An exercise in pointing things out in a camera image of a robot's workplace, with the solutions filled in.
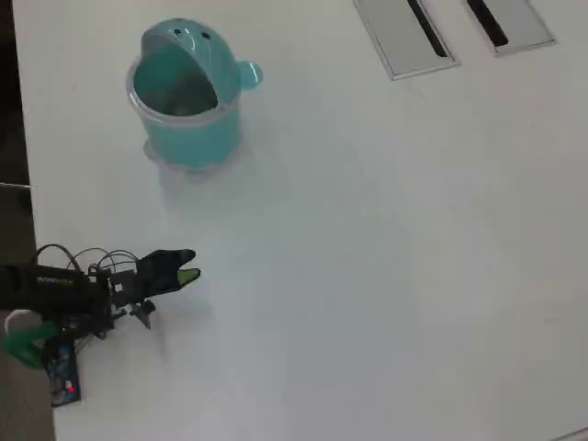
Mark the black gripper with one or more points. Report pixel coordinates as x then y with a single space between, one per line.
138 282

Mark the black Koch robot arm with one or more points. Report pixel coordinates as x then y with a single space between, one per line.
55 285

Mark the teal whale-shaped bin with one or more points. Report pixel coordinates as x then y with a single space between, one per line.
193 138

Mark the blue controller circuit board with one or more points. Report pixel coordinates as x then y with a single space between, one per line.
64 372

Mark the green table clamp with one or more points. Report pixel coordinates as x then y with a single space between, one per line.
20 342

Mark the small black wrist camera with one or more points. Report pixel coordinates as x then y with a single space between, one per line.
144 312

